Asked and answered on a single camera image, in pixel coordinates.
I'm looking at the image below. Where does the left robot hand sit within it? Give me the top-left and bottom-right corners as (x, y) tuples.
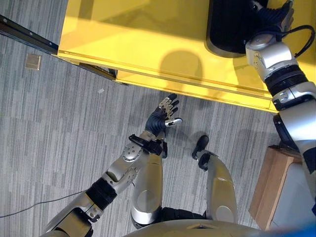
(145, 93), (183, 136)

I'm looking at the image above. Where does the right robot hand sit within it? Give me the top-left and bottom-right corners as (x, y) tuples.
(249, 0), (295, 37)

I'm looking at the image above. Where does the black sole-shaped part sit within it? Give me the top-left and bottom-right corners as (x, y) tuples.
(205, 0), (272, 59)

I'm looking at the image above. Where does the yellow metal shelf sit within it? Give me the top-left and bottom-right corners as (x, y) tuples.
(57, 0), (316, 114)

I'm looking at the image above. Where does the brown box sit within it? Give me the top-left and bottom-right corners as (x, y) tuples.
(248, 145), (304, 232)

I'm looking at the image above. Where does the white plastic box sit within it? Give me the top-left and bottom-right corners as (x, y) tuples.
(269, 162), (316, 231)

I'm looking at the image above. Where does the dark right robot foot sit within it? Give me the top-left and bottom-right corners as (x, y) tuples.
(192, 135), (210, 159)

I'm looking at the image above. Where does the silver right robot leg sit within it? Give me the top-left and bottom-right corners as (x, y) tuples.
(197, 151), (238, 223)

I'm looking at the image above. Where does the silver robot torso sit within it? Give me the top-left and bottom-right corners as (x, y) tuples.
(122, 207), (272, 237)

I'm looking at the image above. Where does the metal floor outlet plate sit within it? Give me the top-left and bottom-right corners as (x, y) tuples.
(25, 54), (42, 71)

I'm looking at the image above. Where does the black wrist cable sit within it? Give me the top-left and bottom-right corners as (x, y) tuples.
(280, 24), (316, 59)

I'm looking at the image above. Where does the black shelf bracket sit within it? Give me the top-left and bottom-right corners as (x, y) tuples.
(79, 62), (118, 81)

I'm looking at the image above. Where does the thin black floor cable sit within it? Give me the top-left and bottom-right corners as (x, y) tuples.
(0, 191), (87, 219)

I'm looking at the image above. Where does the black metal rail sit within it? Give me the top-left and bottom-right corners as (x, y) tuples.
(0, 14), (60, 55)

